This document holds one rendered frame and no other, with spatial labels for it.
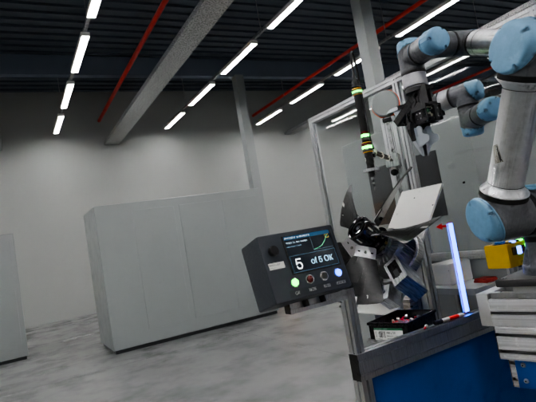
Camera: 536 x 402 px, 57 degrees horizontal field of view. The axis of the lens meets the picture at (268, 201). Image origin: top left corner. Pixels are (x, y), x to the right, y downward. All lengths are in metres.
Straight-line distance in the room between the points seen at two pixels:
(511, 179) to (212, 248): 6.52
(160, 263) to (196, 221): 0.83
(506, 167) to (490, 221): 0.13
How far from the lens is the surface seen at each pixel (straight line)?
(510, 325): 1.51
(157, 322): 7.33
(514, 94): 1.26
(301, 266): 1.37
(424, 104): 1.57
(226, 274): 7.64
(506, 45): 1.24
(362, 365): 1.56
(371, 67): 8.63
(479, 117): 1.79
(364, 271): 2.09
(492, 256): 2.09
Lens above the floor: 1.25
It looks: 4 degrees up
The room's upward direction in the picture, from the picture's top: 10 degrees counter-clockwise
